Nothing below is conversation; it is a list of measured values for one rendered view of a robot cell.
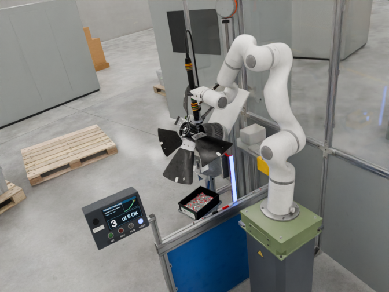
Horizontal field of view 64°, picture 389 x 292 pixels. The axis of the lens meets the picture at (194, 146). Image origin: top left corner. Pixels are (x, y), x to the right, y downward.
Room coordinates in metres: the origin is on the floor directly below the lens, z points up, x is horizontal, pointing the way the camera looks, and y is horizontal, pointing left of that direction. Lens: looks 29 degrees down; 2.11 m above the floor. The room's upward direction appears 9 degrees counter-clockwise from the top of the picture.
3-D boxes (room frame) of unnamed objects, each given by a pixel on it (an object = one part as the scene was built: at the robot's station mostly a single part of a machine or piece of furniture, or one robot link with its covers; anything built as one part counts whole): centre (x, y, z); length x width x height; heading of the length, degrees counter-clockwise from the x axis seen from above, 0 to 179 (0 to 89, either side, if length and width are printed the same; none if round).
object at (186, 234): (1.45, -0.11, 0.82); 0.90 x 0.04 x 0.08; 116
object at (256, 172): (2.16, -0.48, 0.42); 0.04 x 0.04 x 0.83; 26
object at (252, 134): (2.24, -0.48, 0.92); 0.17 x 0.16 x 0.11; 116
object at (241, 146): (2.16, -0.48, 0.85); 0.36 x 0.24 x 0.03; 26
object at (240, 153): (2.45, -0.39, 0.90); 0.08 x 0.06 x 1.80; 61
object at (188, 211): (1.57, 0.03, 0.85); 0.22 x 0.17 x 0.07; 132
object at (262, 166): (1.62, -0.46, 1.02); 0.16 x 0.10 x 0.11; 116
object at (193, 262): (1.45, -0.11, 0.45); 0.82 x 0.02 x 0.66; 116
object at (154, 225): (1.26, 0.28, 0.96); 0.03 x 0.03 x 0.20; 26
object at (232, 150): (2.09, -0.28, 0.58); 0.09 x 0.05 x 1.15; 26
